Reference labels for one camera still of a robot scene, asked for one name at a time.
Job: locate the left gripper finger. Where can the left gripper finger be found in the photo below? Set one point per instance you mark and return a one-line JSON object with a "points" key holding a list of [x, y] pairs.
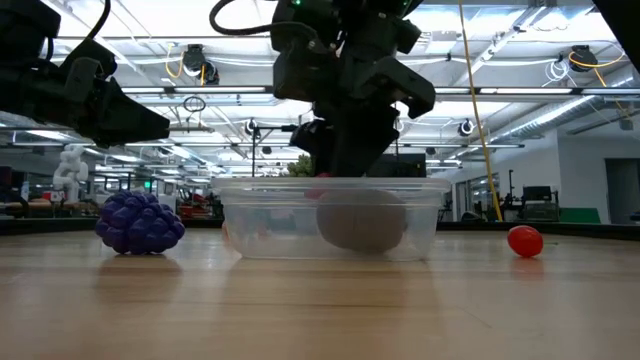
{"points": [[130, 122]]}

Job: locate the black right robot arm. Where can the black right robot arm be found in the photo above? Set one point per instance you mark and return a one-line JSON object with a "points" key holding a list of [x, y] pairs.
{"points": [[370, 15]]}

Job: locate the red toy cherry tomato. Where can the red toy cherry tomato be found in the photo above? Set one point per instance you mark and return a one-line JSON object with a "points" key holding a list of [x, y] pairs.
{"points": [[525, 241]]}

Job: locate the brown toy kiwi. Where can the brown toy kiwi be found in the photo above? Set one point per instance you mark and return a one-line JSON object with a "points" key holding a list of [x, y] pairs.
{"points": [[362, 222]]}

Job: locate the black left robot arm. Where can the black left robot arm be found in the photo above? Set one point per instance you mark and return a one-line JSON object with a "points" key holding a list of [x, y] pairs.
{"points": [[25, 25]]}

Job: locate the clear plastic tupperware container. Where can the clear plastic tupperware container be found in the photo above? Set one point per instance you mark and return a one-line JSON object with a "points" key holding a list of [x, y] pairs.
{"points": [[280, 242]]}

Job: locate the black mesh computer case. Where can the black mesh computer case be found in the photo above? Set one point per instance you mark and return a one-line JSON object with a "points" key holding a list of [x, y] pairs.
{"points": [[410, 165]]}

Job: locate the black background monitor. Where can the black background monitor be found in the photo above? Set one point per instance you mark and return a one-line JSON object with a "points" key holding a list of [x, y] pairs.
{"points": [[537, 193]]}

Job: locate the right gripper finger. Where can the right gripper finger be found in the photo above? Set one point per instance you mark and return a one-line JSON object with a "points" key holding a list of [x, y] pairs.
{"points": [[362, 140], [312, 142]]}

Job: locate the green panel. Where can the green panel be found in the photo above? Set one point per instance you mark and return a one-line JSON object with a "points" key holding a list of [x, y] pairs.
{"points": [[580, 215]]}

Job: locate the green spiky succulent plant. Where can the green spiky succulent plant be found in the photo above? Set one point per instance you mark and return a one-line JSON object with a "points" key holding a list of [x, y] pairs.
{"points": [[300, 167]]}

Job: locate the black stand frame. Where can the black stand frame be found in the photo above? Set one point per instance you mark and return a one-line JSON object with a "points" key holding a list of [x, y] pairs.
{"points": [[253, 150]]}

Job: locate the purple toy grape bunch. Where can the purple toy grape bunch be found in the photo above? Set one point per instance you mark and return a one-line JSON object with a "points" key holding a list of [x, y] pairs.
{"points": [[140, 222]]}

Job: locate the long ceiling light strip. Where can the long ceiling light strip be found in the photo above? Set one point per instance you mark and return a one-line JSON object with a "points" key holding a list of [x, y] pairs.
{"points": [[220, 90]]}

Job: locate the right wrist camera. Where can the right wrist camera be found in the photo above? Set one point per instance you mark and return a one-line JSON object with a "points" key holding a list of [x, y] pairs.
{"points": [[297, 75]]}

